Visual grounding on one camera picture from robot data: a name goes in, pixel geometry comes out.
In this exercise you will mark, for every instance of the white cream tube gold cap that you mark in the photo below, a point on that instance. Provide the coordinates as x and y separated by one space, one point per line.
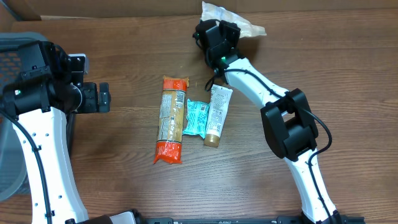
218 109

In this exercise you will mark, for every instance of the orange spaghetti packet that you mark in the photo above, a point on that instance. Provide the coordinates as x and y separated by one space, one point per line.
171 116

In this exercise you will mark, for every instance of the teal snack packet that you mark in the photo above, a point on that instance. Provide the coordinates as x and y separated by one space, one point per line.
197 115

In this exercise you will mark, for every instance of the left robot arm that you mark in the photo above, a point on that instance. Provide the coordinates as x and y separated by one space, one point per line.
55 198

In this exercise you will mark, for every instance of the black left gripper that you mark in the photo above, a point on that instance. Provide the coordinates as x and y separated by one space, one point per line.
92 107

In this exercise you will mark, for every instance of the beige PanTree snack pouch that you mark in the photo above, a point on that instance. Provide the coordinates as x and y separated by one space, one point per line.
211 11

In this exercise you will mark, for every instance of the grey plastic mesh basket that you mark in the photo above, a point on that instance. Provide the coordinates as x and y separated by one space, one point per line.
9 155

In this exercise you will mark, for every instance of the cardboard back panel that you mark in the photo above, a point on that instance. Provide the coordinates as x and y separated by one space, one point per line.
33 9

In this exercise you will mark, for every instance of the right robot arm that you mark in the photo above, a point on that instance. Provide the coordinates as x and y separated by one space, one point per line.
290 128

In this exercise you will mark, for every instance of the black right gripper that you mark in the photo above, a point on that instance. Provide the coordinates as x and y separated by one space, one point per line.
228 30

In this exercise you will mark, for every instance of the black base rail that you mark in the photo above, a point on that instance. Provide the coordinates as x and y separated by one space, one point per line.
342 219

